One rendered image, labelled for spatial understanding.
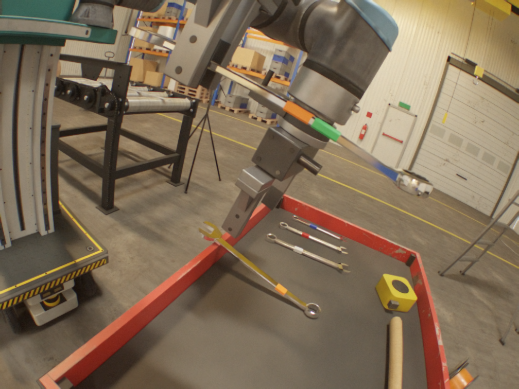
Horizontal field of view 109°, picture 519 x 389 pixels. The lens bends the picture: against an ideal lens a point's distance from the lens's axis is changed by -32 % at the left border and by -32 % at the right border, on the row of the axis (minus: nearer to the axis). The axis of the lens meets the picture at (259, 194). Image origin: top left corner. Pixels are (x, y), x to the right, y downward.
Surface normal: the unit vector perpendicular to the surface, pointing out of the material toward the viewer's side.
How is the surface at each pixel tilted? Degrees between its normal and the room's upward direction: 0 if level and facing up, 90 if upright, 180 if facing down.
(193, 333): 0
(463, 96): 90
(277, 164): 90
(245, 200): 119
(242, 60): 90
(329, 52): 88
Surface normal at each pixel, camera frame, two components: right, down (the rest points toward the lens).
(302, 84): -0.75, -0.08
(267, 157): -0.42, 0.24
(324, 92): -0.24, 0.36
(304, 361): 0.29, -0.88
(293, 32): -0.79, 0.50
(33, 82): 0.83, 0.42
